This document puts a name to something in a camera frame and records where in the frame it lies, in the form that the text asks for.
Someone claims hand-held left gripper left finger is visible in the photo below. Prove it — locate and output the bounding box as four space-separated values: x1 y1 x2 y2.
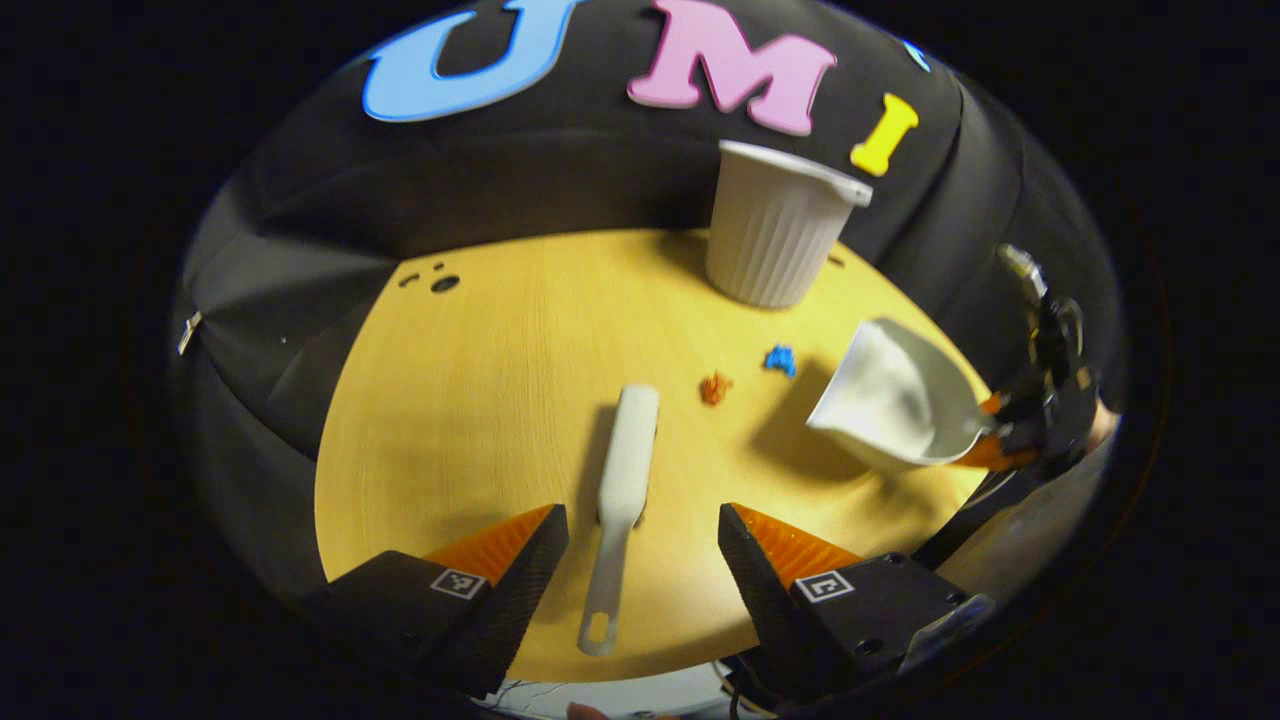
300 503 569 698

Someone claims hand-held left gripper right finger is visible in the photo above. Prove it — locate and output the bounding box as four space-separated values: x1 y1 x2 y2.
718 503 994 701

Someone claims white plastic dustpan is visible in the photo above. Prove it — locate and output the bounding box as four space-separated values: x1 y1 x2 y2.
806 318 1001 471

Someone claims small white broom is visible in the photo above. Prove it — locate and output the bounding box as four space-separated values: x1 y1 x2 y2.
578 385 661 658

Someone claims white ribbed garbage bin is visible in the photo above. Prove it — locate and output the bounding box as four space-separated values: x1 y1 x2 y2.
705 140 873 309

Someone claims wooden desktop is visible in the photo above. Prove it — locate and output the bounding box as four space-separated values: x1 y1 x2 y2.
313 228 1001 686

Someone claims black backdrop cloth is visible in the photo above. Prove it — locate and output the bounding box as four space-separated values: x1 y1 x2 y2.
170 0 1126 601

